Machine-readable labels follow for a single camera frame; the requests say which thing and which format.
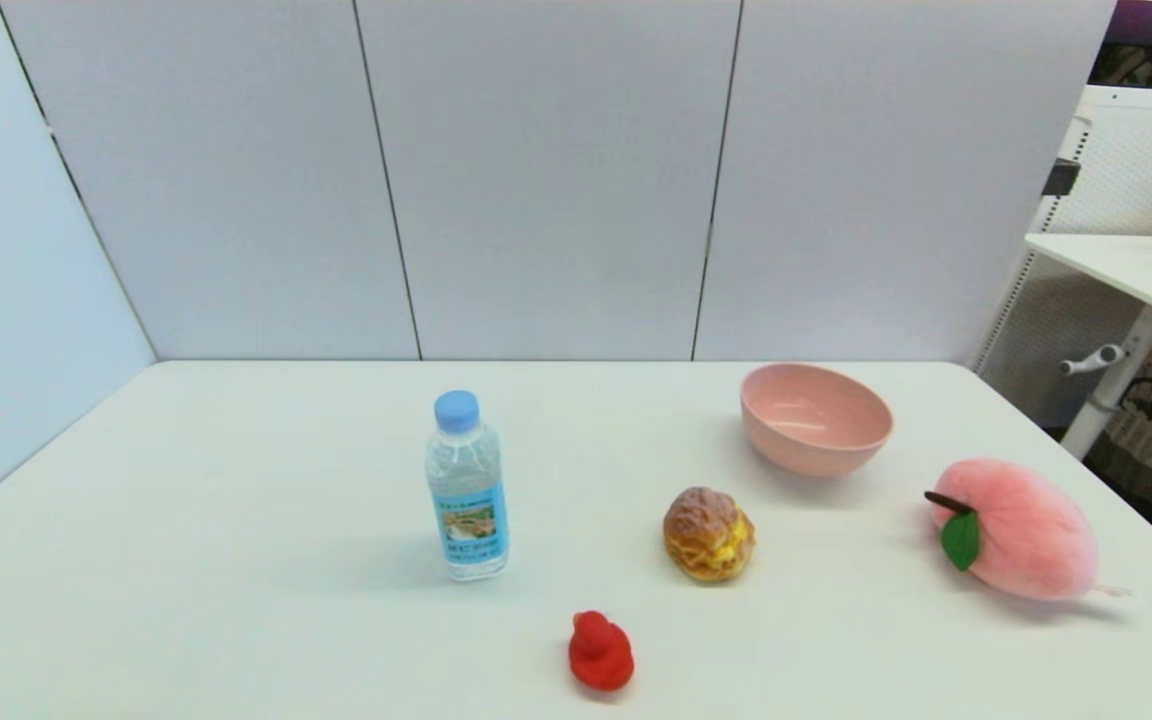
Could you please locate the white side desk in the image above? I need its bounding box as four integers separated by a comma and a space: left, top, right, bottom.
1024, 232, 1152, 461

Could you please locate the white pegboard panel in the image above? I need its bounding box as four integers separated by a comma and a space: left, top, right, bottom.
971, 85, 1152, 426

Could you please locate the toy cream puff bread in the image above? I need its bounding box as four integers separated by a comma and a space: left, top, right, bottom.
663, 486, 757, 584

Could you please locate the pink plastic bowl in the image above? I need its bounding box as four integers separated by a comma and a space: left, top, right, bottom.
740, 362, 895, 478

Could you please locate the pink plush peach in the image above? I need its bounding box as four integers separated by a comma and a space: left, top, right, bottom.
925, 458, 1142, 603

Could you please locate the clear water bottle blue label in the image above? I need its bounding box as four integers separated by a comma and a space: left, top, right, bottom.
425, 390, 510, 582

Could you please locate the red rubber duck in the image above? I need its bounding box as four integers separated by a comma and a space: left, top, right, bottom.
568, 610, 636, 692

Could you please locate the white desk crank handle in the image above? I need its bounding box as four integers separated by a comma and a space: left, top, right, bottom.
1058, 344, 1129, 377

